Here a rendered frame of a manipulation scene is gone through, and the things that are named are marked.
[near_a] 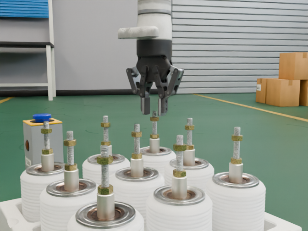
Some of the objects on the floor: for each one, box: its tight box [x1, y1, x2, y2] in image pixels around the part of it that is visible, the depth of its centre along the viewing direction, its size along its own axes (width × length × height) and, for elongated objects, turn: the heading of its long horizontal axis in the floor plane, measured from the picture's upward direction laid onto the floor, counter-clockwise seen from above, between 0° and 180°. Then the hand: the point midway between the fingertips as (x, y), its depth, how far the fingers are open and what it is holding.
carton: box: [256, 78, 279, 104], centre depth 428 cm, size 30×24×30 cm
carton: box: [266, 79, 300, 107], centre depth 396 cm, size 30×24×30 cm
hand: (154, 107), depth 74 cm, fingers open, 3 cm apart
